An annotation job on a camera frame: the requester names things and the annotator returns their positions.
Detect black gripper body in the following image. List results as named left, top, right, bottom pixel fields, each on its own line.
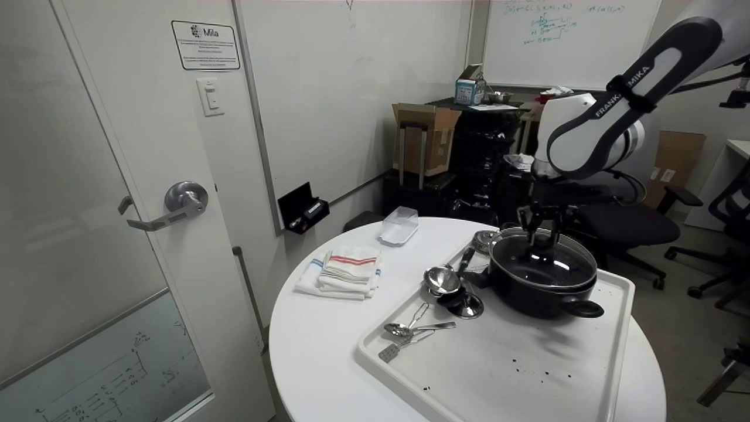
left=521, top=176, right=568, bottom=219

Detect black cooking pot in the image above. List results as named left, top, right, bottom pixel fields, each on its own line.
left=477, top=228, right=608, bottom=321

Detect silver serving spoon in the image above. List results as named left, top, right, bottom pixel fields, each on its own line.
left=469, top=228, right=504, bottom=257

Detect black cabinet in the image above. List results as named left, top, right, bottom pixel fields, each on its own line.
left=451, top=103, right=529, bottom=226

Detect wooden shelf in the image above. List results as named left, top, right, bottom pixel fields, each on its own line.
left=513, top=101, right=550, bottom=160

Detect grey office chair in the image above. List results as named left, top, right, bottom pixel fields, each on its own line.
left=560, top=166, right=705, bottom=294

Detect dark steel ladle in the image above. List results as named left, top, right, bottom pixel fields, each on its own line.
left=435, top=287, right=487, bottom=321

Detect silver ladle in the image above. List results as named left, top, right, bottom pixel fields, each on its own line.
left=422, top=246, right=479, bottom=299

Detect teal tissue box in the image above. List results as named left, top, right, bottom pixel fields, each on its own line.
left=452, top=63, right=491, bottom=108

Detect open cardboard box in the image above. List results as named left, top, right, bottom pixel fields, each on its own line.
left=393, top=101, right=464, bottom=180

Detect clear plastic container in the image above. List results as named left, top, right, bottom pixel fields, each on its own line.
left=377, top=205, right=422, bottom=250

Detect flat cardboard box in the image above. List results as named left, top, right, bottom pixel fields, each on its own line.
left=640, top=130, right=708, bottom=212

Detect white plastic tray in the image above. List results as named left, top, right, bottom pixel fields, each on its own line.
left=352, top=246, right=637, bottom=422

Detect small silver spoon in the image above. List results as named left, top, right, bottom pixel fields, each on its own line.
left=380, top=320, right=461, bottom=346

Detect black office chair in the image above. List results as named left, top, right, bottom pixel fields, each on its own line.
left=664, top=163, right=750, bottom=301

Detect folded white cloth red stripe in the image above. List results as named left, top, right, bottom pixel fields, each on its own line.
left=294, top=250, right=384, bottom=303

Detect black marker holder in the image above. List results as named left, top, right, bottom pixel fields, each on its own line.
left=277, top=180, right=334, bottom=237

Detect white door sign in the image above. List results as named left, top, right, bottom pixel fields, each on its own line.
left=169, top=19, right=244, bottom=74

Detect white door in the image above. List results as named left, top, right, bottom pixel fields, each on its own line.
left=0, top=0, right=277, bottom=422

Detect wall whiteboard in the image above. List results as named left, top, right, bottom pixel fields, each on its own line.
left=480, top=0, right=682, bottom=96

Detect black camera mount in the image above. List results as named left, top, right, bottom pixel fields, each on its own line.
left=720, top=67, right=750, bottom=110

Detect white light switch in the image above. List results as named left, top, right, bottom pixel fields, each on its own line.
left=197, top=76, right=227, bottom=119

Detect silver door handle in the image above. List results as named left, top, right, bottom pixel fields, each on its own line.
left=115, top=178, right=211, bottom=234

